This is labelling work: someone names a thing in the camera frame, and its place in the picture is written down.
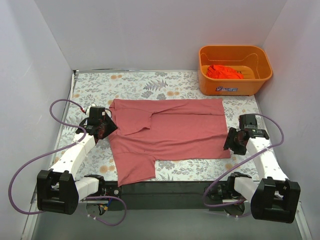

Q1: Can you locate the orange t shirt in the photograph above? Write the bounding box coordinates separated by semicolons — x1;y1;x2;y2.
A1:
206;64;244;80

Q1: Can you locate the aluminium rail frame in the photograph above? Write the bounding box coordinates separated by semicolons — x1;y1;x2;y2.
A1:
28;181;312;240

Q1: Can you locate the pink t shirt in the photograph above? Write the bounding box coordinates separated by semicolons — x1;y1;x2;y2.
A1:
108;98;231;186

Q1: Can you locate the orange plastic basket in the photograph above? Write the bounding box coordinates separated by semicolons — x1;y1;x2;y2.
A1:
197;45;273;96

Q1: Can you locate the floral patterned table mat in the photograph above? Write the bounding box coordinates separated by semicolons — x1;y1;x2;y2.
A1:
56;71;260;181

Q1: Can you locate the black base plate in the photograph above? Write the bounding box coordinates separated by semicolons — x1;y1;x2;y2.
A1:
99;180;251;216

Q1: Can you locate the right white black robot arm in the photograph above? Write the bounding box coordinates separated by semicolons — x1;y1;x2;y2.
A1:
223;114;301;224

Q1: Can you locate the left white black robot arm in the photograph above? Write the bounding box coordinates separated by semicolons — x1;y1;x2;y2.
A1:
36;104;118;215

